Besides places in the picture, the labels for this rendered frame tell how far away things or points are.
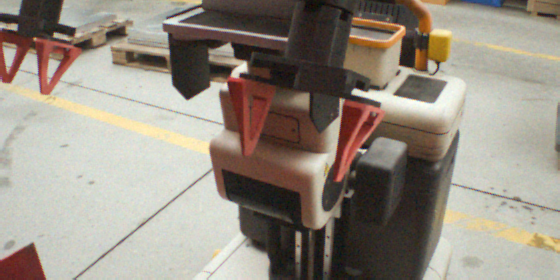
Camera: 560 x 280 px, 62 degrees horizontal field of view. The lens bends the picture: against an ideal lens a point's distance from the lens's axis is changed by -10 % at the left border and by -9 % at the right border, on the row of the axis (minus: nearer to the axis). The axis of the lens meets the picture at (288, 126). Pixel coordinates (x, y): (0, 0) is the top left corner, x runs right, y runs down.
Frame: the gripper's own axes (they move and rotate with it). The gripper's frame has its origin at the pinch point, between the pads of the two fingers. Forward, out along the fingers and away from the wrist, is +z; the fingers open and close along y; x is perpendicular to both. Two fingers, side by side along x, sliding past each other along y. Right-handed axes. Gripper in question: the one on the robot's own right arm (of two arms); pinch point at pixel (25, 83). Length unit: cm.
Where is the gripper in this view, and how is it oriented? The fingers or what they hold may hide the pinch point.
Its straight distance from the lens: 77.3
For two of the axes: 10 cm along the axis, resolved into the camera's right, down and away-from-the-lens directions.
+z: -2.2, 9.8, 0.5
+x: 4.2, 0.5, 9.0
